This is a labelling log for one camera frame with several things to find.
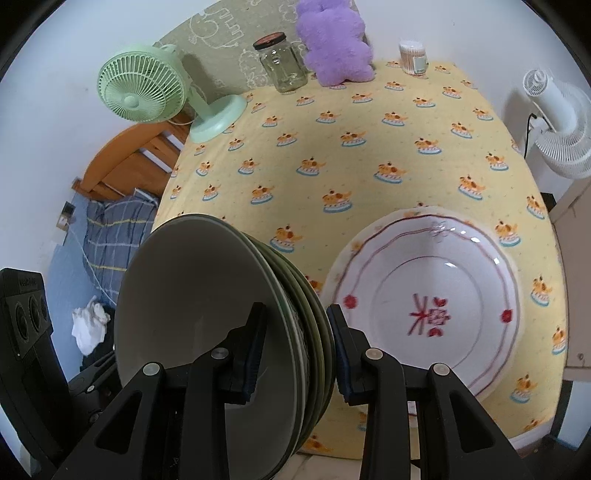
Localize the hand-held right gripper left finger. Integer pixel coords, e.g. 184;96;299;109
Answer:
51;302;269;480

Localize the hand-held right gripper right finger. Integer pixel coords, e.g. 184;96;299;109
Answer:
325;303;532;480

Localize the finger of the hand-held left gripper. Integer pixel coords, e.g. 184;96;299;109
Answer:
68;352;123;425

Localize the large round floral plate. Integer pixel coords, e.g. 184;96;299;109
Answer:
320;206;523;402

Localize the blue bed sheet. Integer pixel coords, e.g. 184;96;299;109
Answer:
46;194;121;370

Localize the grey plaid pillow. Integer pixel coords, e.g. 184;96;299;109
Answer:
82;193;160;296

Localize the wooden chair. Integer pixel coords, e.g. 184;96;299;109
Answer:
71;124;190;201

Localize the yellow printed tablecloth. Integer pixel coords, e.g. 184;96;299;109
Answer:
150;60;570;462

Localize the beige wooden door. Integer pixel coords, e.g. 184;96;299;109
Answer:
547;178;591;384

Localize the green desk fan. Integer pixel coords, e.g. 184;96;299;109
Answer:
97;43;247;144

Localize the glass jar with dark lid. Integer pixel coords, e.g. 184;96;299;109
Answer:
253;32;309;94

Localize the cotton swab container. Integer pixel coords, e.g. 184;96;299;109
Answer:
398;40;429;76

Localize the white standing fan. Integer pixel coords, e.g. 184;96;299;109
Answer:
522;69;591;180

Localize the purple plush toy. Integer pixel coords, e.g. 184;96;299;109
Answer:
295;0;375;87

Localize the olive patterned board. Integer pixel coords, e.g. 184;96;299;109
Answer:
154;0;370;90

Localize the white charging cable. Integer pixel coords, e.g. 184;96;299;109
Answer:
68;226;116;305

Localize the black power cable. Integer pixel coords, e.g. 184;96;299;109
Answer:
524;113;539;160

